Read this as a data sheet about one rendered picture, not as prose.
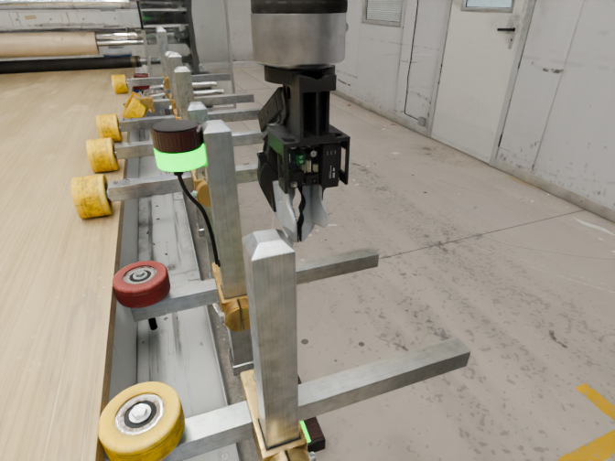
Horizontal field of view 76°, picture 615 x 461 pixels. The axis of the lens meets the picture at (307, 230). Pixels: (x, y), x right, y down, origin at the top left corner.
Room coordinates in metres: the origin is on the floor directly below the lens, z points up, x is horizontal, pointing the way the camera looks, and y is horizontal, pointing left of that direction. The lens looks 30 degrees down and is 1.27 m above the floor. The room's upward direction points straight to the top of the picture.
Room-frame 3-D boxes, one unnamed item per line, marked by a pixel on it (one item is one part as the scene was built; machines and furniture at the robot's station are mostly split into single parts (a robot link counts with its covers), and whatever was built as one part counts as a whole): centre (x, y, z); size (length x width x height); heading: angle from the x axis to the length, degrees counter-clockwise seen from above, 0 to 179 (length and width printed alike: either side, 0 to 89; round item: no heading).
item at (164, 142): (0.48, 0.16, 1.13); 0.06 x 0.06 x 0.02
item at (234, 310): (0.52, 0.13, 0.85); 0.13 x 0.06 x 0.05; 20
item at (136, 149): (1.02, 0.27, 0.95); 0.50 x 0.04 x 0.04; 110
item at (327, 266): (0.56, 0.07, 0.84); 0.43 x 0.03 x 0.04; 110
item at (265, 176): (0.43, 0.03, 1.09); 0.05 x 0.02 x 0.09; 110
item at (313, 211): (0.42, -0.01, 1.05); 0.06 x 0.03 x 0.09; 20
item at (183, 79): (0.97, 0.29, 0.90); 0.03 x 0.03 x 0.48; 20
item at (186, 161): (0.48, 0.16, 1.10); 0.06 x 0.06 x 0.02
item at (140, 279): (0.49, 0.26, 0.85); 0.08 x 0.08 x 0.11
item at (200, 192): (0.75, 0.21, 0.95); 0.13 x 0.06 x 0.05; 20
